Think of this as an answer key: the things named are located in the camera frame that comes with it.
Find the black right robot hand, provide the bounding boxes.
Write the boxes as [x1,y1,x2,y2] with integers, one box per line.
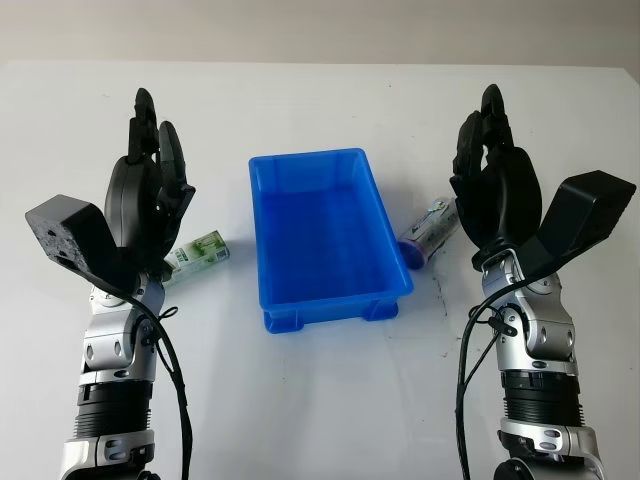
[448,83,544,251]

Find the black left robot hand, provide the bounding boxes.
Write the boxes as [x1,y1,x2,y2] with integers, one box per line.
[102,87,197,275]

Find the blue plastic tray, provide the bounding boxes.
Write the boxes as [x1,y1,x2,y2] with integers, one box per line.
[248,146,416,335]

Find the purple capped printed bottle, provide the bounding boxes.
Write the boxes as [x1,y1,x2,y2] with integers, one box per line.
[397,196,460,269]

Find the green white carton box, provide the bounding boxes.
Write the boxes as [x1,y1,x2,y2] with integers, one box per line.
[162,228,231,284]

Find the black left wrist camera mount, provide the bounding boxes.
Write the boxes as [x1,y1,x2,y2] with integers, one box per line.
[24,194,146,292]

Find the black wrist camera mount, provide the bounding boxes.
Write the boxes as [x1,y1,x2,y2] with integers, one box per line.
[517,170,638,279]
[24,194,146,292]

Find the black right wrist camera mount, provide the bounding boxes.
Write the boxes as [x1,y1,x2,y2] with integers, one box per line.
[517,170,638,279]

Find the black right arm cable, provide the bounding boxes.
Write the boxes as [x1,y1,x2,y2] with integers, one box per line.
[452,259,529,480]

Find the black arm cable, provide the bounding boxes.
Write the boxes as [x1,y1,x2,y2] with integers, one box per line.
[452,259,529,480]
[89,272,194,480]

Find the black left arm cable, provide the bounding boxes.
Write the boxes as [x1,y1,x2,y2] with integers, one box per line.
[89,272,194,480]

